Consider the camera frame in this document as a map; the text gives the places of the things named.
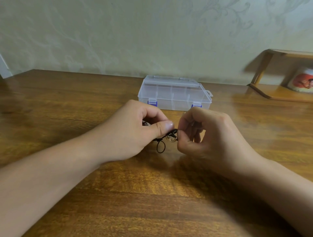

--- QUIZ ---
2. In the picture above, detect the person's left hand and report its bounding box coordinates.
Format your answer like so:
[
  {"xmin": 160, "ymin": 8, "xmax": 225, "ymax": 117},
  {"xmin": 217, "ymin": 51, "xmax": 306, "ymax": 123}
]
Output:
[{"xmin": 88, "ymin": 100, "xmax": 174, "ymax": 163}]

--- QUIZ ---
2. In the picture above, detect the person's right hand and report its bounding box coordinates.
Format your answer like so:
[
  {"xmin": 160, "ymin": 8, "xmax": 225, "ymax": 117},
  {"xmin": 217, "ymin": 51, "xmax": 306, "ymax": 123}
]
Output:
[{"xmin": 176, "ymin": 106, "xmax": 262, "ymax": 177}]

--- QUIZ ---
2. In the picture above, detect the clear plastic organizer box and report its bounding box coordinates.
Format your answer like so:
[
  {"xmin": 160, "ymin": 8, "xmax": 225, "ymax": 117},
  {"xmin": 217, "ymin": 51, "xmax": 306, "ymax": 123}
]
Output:
[{"xmin": 137, "ymin": 75, "xmax": 214, "ymax": 111}]

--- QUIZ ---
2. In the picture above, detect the person's right forearm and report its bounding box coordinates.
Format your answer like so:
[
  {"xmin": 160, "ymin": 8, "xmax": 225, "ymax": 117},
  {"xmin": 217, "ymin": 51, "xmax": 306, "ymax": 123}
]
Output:
[{"xmin": 230, "ymin": 154, "xmax": 313, "ymax": 237}]

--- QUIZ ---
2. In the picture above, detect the person's left forearm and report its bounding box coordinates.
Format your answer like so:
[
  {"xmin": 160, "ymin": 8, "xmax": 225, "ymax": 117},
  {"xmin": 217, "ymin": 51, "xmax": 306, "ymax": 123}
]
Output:
[{"xmin": 0, "ymin": 136, "xmax": 111, "ymax": 237}]

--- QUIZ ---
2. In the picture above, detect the wooden shelf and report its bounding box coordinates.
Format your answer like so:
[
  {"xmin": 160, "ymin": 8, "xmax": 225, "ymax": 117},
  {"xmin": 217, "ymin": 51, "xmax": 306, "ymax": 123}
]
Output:
[{"xmin": 247, "ymin": 48, "xmax": 313, "ymax": 103}]

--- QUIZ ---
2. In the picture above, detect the white printed mug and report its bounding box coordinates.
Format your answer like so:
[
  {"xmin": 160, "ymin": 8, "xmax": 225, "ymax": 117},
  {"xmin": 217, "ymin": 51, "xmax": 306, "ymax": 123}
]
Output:
[{"xmin": 287, "ymin": 67, "xmax": 313, "ymax": 93}]

